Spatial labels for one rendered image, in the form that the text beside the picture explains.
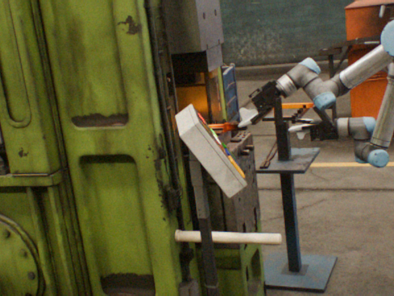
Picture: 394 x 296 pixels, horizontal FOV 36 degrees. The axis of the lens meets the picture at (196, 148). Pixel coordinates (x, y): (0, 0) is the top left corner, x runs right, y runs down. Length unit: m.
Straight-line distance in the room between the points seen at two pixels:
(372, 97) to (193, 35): 3.76
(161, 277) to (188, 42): 1.00
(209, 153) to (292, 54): 8.37
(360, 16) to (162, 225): 3.92
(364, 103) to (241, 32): 4.74
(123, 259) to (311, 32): 7.88
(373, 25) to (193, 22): 3.66
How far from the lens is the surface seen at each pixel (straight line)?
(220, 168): 2.06
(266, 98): 2.28
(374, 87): 6.12
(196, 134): 2.03
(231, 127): 2.77
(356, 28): 6.07
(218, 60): 2.76
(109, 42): 2.51
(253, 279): 3.20
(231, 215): 2.74
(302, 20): 10.27
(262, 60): 10.50
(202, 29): 2.59
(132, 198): 2.63
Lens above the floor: 1.63
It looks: 15 degrees down
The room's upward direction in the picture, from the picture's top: 7 degrees counter-clockwise
